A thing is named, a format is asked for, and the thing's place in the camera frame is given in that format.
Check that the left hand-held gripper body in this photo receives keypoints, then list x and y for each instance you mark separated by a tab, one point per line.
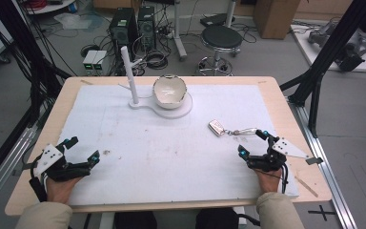
55	163

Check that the wooden table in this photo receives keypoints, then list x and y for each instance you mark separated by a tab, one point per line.
28	178

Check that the person's legs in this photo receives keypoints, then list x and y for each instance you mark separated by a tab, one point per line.
176	219

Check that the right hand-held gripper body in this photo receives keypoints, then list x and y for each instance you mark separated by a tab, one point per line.
276	156

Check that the white platform with equipment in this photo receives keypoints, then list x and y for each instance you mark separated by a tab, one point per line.
340	44

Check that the white stand with upright post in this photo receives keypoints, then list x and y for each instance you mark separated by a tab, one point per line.
139	95

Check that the person's left hand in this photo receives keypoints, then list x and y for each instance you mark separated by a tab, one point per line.
61	190

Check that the white power supply box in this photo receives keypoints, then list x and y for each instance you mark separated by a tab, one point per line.
94	60

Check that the black computer tower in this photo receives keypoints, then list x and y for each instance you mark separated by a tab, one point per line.
122	35
147	27

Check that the black metal frame strut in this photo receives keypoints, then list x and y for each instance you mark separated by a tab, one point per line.
22	54
324	63

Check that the person's right hand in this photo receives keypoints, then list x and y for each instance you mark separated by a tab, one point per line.
268	181

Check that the white ceramic bowl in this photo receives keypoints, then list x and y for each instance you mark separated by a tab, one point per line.
169	92

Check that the cardboard box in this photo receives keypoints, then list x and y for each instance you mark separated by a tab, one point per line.
275	17

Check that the black round stool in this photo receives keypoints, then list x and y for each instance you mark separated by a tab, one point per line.
221	43

